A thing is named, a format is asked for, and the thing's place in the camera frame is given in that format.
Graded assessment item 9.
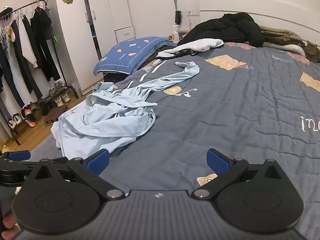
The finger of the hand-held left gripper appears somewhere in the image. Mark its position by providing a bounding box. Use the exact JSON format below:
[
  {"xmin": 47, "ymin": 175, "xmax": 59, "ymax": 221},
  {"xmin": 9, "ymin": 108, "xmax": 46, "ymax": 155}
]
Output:
[
  {"xmin": 0, "ymin": 157, "xmax": 68, "ymax": 187},
  {"xmin": 0, "ymin": 150, "xmax": 31, "ymax": 162}
]

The light blue hooded jacket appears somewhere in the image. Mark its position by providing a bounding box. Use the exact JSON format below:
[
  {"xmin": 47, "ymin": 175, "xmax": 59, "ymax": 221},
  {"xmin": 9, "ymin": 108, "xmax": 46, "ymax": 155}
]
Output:
[{"xmin": 51, "ymin": 61, "xmax": 200, "ymax": 158}]

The black hairbrush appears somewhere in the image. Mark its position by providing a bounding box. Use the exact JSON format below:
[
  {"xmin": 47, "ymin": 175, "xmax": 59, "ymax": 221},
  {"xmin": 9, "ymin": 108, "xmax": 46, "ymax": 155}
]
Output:
[{"xmin": 174, "ymin": 0, "xmax": 183, "ymax": 26}]

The white sweatshirt with black trim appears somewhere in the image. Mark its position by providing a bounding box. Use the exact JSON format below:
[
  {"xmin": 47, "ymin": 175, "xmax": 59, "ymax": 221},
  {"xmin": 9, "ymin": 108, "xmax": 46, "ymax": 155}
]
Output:
[{"xmin": 156, "ymin": 38, "xmax": 225, "ymax": 60}]

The row of hanging clothes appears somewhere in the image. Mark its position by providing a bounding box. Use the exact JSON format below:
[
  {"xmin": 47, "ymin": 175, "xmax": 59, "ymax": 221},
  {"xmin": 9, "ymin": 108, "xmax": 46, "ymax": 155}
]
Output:
[{"xmin": 0, "ymin": 6, "xmax": 62, "ymax": 110}]

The grey printed bed quilt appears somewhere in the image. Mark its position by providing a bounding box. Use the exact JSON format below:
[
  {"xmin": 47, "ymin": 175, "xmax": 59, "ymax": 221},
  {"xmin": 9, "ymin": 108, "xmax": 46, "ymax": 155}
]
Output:
[{"xmin": 25, "ymin": 40, "xmax": 320, "ymax": 240}]

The tabby cat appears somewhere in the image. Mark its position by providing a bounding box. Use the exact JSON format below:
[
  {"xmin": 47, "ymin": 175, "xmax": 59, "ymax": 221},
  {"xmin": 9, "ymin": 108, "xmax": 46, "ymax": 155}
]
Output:
[{"xmin": 301, "ymin": 41, "xmax": 320, "ymax": 63}]

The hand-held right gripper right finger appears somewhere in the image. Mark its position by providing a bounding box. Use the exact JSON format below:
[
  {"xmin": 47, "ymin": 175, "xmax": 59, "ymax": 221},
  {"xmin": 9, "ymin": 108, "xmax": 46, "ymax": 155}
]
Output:
[{"xmin": 192, "ymin": 148, "xmax": 287, "ymax": 200}]

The white bed headboard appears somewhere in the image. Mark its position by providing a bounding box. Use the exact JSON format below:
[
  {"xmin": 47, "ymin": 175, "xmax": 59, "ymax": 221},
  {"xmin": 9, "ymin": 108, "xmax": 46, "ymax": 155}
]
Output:
[{"xmin": 199, "ymin": 0, "xmax": 320, "ymax": 43}]

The folded beige blanket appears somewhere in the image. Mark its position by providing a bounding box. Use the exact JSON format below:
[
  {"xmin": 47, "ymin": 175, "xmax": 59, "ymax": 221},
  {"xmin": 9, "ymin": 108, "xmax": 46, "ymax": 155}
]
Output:
[{"xmin": 259, "ymin": 25, "xmax": 298, "ymax": 37}]

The row of shoes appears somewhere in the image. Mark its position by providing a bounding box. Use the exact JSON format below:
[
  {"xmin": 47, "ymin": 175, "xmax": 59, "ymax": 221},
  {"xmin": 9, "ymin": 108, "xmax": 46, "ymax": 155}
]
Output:
[{"xmin": 7, "ymin": 81, "xmax": 72, "ymax": 130}]

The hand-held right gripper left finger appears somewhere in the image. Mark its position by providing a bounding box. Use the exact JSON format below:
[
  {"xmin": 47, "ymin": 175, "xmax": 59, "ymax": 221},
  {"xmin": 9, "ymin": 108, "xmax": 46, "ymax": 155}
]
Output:
[{"xmin": 30, "ymin": 149, "xmax": 125, "ymax": 200}]

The blue patterned pillow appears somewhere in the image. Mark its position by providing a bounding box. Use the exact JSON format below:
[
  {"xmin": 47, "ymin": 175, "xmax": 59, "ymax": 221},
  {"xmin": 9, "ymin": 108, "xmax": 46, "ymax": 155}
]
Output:
[{"xmin": 94, "ymin": 37, "xmax": 175, "ymax": 75}]

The black puffer jacket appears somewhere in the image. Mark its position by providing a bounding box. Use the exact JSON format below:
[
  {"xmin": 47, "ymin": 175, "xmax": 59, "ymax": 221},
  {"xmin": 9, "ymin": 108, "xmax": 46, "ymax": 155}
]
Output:
[{"xmin": 178, "ymin": 12, "xmax": 265, "ymax": 48}]

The person's left hand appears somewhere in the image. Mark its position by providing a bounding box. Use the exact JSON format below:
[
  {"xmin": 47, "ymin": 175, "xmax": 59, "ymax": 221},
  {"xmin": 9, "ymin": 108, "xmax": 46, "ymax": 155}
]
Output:
[{"xmin": 0, "ymin": 212, "xmax": 20, "ymax": 240}]

